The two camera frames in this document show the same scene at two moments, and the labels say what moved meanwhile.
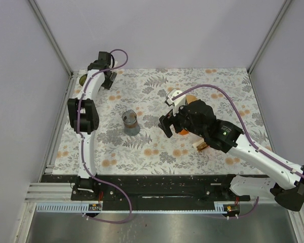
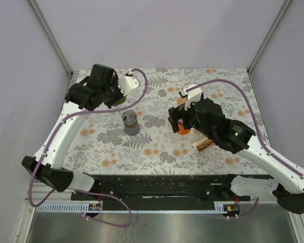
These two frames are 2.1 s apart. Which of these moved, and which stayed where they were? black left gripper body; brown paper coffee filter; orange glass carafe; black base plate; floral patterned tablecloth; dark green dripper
Moved: brown paper coffee filter; dark green dripper; black left gripper body
Stayed: orange glass carafe; floral patterned tablecloth; black base plate
